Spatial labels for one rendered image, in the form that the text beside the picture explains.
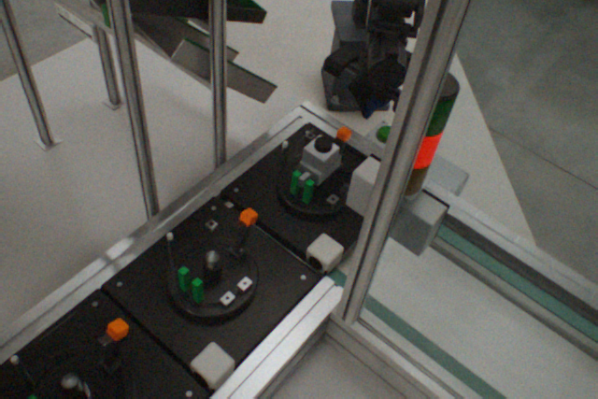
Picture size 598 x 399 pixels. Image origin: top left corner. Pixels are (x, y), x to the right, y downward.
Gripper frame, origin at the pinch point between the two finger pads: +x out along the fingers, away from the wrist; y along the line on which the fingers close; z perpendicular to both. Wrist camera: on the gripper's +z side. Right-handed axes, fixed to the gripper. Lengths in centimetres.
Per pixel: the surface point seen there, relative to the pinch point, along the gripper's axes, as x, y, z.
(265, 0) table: 24, 56, 37
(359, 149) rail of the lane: 13.2, 0.5, 1.1
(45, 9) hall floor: 110, 207, 50
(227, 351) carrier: 11.9, -9.6, -45.8
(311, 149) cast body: 0.6, 0.9, -15.3
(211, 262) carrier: 4.8, -0.5, -39.7
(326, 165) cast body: 2.5, -2.3, -15.0
